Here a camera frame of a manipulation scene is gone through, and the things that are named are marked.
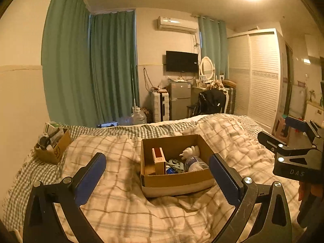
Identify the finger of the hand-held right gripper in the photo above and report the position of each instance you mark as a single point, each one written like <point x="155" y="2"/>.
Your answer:
<point x="268" y="139"/>
<point x="295" y="124"/>

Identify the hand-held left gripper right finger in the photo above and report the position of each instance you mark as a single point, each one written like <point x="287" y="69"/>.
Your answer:
<point x="225" y="179"/>

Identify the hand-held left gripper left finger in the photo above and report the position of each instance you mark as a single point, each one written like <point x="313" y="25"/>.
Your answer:
<point x="89" y="179"/>

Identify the clear cotton swab jar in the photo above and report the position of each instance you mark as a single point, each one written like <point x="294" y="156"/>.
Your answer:
<point x="195" y="163"/>

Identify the white rabbit figurine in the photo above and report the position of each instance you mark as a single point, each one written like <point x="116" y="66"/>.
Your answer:
<point x="192" y="151"/>

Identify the large cardboard box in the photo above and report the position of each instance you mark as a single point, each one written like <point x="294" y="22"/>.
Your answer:
<point x="174" y="182"/>

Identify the person's right hand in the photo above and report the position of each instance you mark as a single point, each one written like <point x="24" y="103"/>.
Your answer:
<point x="302" y="191"/>

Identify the printed cardboard carton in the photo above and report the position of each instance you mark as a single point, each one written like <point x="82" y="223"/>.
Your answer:
<point x="281" y="131"/>

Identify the white counter cabinet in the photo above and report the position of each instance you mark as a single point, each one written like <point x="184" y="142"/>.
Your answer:
<point x="313" y="114"/>

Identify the small cardboard box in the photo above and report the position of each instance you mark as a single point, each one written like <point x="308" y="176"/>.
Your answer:
<point x="57" y="154"/>

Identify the beige plaid blanket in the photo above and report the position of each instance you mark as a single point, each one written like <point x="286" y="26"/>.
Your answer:
<point x="126" y="215"/>

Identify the white louvered wardrobe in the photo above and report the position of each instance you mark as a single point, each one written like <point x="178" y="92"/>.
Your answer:
<point x="263" y="81"/>

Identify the white vanity desk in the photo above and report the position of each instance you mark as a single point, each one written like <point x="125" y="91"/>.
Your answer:
<point x="227" y="98"/>

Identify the black round container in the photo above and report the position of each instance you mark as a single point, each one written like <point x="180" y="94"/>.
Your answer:
<point x="44" y="142"/>

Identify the green checked bed sheet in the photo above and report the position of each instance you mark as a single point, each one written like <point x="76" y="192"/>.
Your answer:
<point x="25" y="179"/>

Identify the green white carton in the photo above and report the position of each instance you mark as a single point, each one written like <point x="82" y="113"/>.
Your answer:
<point x="52" y="126"/>

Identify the black jacket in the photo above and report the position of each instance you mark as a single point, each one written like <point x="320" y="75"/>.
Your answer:
<point x="210" y="102"/>

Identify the clear water jug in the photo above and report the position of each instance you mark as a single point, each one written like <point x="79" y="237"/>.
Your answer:
<point x="138" y="117"/>

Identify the dark floral bag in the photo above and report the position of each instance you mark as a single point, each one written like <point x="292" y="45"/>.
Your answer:
<point x="148" y="115"/>

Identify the grey small fridge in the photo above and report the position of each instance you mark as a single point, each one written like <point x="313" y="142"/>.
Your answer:
<point x="179" y="98"/>

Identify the white oval mirror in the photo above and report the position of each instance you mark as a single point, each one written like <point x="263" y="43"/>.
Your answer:
<point x="207" y="66"/>

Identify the white suitcase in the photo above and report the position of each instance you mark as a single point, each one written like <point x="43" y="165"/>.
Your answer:
<point x="160" y="106"/>

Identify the white pole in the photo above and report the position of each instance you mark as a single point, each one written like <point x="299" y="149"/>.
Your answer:
<point x="133" y="86"/>

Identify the narrow light green curtain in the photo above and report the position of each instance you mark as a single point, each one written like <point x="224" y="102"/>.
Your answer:
<point x="212" y="43"/>

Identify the wide green curtain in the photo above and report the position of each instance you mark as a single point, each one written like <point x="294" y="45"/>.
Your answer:
<point x="65" y="55"/>

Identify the white air conditioner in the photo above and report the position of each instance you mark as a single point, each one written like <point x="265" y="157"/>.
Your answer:
<point x="177" y="24"/>

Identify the black wall television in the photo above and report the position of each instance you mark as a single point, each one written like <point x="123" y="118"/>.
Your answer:
<point x="181" y="61"/>

